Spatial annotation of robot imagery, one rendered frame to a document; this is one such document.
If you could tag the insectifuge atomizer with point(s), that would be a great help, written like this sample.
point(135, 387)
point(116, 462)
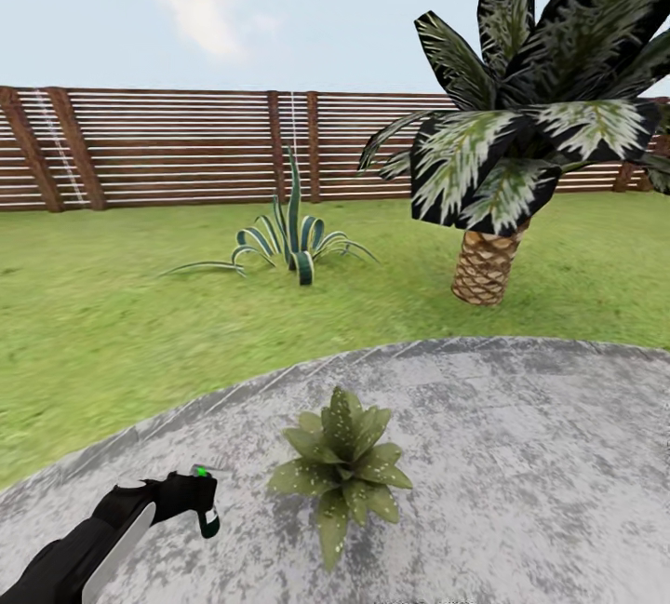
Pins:
point(209, 522)

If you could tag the pot plant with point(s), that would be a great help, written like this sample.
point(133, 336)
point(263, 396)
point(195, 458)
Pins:
point(342, 464)

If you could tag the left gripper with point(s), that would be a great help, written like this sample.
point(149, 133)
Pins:
point(194, 493)

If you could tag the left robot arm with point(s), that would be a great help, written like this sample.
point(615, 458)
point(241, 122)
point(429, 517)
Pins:
point(75, 569)

